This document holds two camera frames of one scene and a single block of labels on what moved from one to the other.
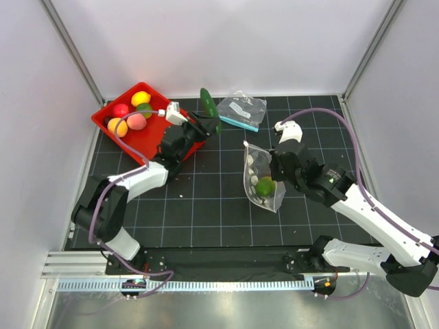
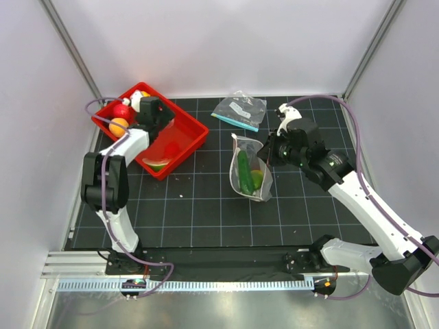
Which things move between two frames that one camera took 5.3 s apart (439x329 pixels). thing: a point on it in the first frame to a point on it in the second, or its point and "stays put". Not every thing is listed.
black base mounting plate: (226, 264) stays put
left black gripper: (209, 124) to (166, 114)
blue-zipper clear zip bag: (241, 110) stays put
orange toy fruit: (122, 128) stays put
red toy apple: (121, 110) stays put
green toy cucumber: (208, 108) to (245, 173)
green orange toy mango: (265, 186) to (257, 177)
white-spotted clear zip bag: (272, 203) to (250, 175)
